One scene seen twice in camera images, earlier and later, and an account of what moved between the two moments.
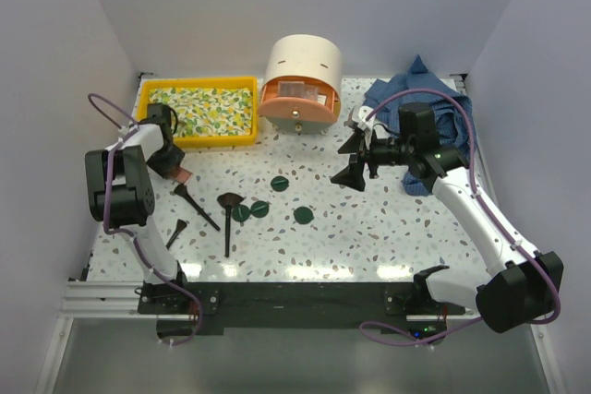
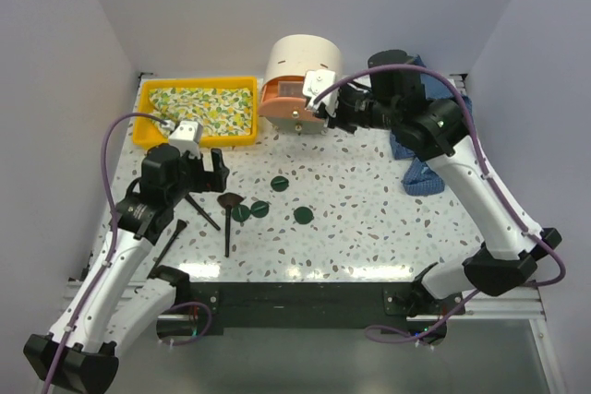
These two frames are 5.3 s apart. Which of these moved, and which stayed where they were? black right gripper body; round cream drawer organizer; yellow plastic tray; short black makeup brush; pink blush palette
Moved: black right gripper body; pink blush palette
Stayed: short black makeup brush; yellow plastic tray; round cream drawer organizer
